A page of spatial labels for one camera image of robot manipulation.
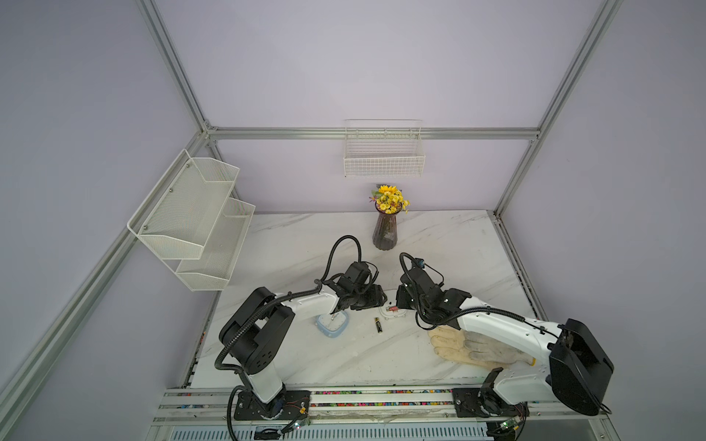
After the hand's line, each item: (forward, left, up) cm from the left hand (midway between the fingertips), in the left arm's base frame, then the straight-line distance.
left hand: (380, 301), depth 89 cm
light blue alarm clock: (-8, +16, 0) cm, 18 cm away
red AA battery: (-2, -4, 0) cm, 5 cm away
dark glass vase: (+26, -3, +7) cm, 27 cm away
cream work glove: (-13, -23, -4) cm, 26 cm away
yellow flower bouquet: (+27, -3, +21) cm, 34 cm away
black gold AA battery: (-6, +1, -4) cm, 7 cm away
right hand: (0, -7, +4) cm, 8 cm away
